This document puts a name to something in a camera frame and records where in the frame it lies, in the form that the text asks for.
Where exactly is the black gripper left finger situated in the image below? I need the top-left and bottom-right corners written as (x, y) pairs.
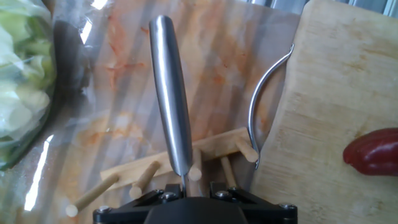
top-left (93, 182), bottom-right (186, 224)

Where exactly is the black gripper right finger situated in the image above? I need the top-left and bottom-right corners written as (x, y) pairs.
top-left (210, 182), bottom-right (298, 224)

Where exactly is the steel cleaver knife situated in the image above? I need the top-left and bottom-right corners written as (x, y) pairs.
top-left (148, 14), bottom-right (193, 198)

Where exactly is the large red chili pepper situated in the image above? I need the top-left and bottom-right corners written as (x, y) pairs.
top-left (343, 128), bottom-right (398, 177)

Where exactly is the wooden peg dish rack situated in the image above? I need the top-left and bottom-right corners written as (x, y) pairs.
top-left (65, 126), bottom-right (259, 218)

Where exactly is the wooden cutting board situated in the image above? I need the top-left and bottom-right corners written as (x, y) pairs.
top-left (248, 0), bottom-right (398, 224)

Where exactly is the orange marbled table mat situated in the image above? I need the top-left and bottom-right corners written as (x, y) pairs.
top-left (0, 0), bottom-right (301, 224)

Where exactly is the cabbage in plastic bag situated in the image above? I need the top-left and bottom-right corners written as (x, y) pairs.
top-left (0, 0), bottom-right (58, 170)

